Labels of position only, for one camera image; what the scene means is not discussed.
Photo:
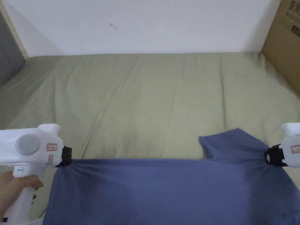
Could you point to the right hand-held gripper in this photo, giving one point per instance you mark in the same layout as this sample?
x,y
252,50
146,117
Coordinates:
x,y
290,150

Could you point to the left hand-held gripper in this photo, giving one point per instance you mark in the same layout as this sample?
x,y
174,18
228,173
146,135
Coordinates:
x,y
28,145

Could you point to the dark blue shirt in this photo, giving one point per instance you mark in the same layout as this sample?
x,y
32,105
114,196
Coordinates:
x,y
164,187

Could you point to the person's left hand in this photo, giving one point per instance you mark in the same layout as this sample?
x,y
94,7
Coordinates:
x,y
14,187

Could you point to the grey padded headboard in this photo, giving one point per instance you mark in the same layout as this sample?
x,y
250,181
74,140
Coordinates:
x,y
8,51

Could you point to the brown cardboard carton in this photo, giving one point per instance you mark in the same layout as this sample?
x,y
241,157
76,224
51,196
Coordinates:
x,y
284,39

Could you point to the bed with pale green sheet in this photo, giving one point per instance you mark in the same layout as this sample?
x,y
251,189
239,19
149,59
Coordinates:
x,y
150,103

